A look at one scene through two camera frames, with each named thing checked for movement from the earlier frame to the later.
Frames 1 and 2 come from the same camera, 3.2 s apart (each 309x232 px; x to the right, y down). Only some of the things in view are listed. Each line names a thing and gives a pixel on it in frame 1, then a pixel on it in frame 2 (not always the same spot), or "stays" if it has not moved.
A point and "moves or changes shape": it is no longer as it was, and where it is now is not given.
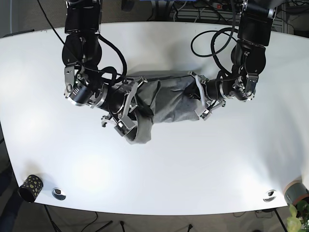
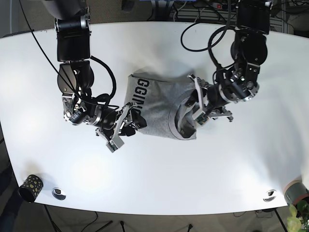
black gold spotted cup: (31, 188) stays
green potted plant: (299, 221) stays
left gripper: (117, 100) → (107, 121)
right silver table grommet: (270, 195) stays
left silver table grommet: (59, 194) stays
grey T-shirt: (162, 97) moves or changes shape
